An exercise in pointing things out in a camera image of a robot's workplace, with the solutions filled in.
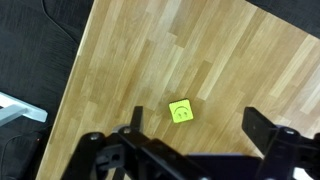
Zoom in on yellow smiley eraser sponge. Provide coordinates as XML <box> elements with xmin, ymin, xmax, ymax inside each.
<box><xmin>168</xmin><ymin>98</ymin><xmax>195</xmax><ymax>124</ymax></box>

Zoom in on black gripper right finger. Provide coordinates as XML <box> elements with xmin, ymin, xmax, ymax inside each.
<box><xmin>241</xmin><ymin>106</ymin><xmax>320</xmax><ymax>180</ymax></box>

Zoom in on white metal table foot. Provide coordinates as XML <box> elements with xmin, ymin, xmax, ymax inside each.
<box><xmin>0</xmin><ymin>91</ymin><xmax>48</xmax><ymax>128</ymax></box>

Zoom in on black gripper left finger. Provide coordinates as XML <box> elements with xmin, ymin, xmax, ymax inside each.
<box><xmin>61</xmin><ymin>105</ymin><xmax>208</xmax><ymax>180</ymax></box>

